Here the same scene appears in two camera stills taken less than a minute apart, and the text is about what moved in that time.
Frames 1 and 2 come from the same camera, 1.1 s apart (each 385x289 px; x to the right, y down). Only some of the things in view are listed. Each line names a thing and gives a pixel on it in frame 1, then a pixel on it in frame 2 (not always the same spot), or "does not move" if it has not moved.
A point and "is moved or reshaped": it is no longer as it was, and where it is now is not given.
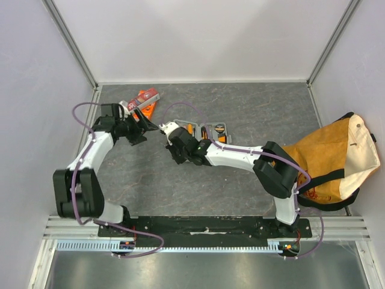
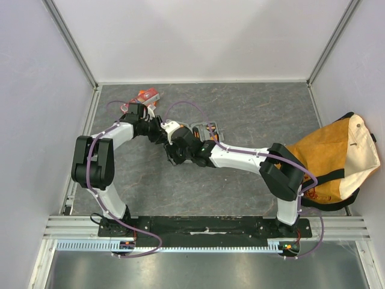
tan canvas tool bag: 338,159 does not move
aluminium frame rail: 335,229 does not move
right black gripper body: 173,147 does not move
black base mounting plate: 199,229 does not move
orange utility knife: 204,133 → 196,132
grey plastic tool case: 214,132 is moved or reshaped
